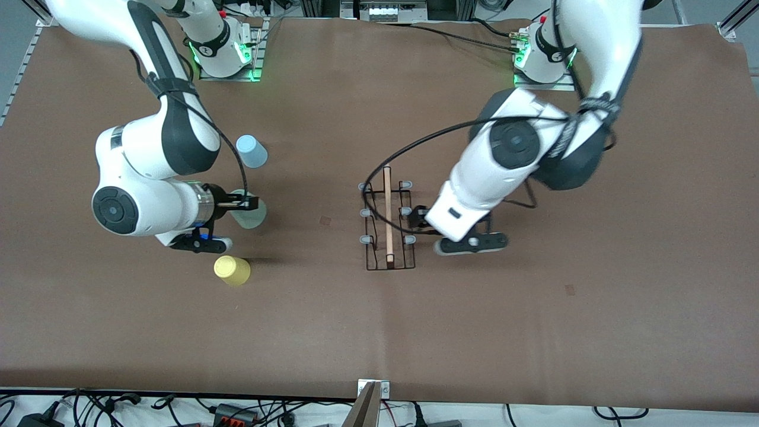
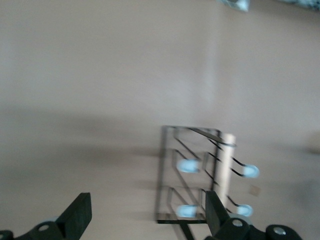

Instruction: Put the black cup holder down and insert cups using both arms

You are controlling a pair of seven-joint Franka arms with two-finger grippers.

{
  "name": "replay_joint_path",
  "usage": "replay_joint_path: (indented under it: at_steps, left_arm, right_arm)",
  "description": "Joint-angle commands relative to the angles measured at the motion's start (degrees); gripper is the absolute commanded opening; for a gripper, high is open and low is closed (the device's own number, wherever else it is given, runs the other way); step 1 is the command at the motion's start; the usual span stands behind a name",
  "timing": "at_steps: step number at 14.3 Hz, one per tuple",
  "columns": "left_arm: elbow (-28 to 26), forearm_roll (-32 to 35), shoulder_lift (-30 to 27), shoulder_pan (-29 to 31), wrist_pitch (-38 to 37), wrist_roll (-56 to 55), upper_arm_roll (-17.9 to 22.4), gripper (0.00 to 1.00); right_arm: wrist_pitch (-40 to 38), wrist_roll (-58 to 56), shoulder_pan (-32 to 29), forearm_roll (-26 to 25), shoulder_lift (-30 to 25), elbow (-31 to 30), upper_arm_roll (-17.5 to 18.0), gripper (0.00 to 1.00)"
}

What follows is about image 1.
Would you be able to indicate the white connector box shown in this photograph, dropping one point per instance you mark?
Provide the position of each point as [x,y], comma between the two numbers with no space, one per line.
[385,12]

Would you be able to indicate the pale green plastic cup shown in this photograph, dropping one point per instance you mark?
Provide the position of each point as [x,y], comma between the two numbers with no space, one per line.
[254,219]

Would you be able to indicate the yellow plastic cup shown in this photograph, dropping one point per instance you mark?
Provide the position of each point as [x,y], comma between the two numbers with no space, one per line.
[234,270]

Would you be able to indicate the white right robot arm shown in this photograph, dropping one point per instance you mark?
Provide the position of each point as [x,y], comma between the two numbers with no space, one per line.
[136,154]

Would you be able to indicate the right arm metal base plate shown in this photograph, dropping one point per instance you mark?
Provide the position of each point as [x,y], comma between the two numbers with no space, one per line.
[258,47]

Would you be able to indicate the black orange connector block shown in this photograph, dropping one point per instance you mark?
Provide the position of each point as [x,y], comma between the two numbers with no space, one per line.
[234,414]

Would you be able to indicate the small metal bracket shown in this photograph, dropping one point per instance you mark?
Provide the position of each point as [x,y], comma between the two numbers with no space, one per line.
[385,389]

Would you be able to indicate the aluminium side rail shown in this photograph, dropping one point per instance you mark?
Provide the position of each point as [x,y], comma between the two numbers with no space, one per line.
[24,65]

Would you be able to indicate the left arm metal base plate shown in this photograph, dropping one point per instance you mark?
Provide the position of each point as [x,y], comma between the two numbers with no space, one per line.
[566,86]

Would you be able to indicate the aluminium corner rail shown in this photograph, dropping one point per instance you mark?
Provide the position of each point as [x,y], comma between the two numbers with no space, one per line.
[732,24]

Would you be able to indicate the light blue plastic cup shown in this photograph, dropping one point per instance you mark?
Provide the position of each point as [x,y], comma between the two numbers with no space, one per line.
[254,154]

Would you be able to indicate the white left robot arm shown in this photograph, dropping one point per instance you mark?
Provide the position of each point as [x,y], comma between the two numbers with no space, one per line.
[510,142]

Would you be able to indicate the aluminium frame post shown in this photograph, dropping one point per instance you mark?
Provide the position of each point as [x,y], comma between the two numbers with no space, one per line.
[320,7]

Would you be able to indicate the black power adapter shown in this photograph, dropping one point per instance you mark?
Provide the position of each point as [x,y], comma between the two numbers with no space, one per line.
[38,421]

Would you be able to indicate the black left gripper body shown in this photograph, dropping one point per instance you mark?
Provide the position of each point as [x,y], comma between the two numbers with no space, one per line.
[420,216]

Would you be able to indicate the brown table mat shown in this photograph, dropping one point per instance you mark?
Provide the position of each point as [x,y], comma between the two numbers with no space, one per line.
[415,332]

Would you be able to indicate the white power strip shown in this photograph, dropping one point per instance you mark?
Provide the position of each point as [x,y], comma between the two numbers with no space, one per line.
[255,9]

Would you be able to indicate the grey slanted pole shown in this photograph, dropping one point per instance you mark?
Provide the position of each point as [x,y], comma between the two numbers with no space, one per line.
[363,412]

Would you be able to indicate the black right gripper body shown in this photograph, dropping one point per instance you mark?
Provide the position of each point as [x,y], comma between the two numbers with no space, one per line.
[220,198]

